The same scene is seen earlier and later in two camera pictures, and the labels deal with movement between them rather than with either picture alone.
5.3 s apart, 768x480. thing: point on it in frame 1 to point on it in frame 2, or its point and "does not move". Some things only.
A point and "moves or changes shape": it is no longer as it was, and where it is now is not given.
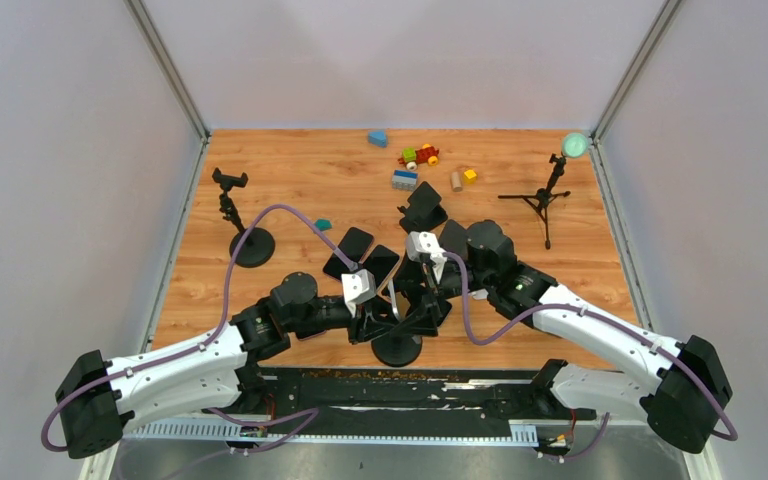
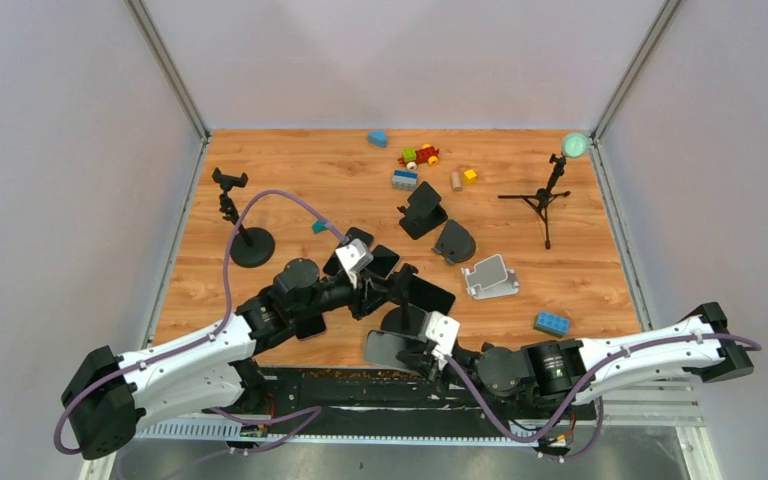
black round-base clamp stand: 259,246 does not move
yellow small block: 469,177 does not move
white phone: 380,261 does not move
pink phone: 355,244 does not move
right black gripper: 409,276 to 426,365
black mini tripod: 544,196 does not move
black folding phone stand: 424,211 does not move
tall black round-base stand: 397,350 moves or changes shape
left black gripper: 373,324 to 371,294
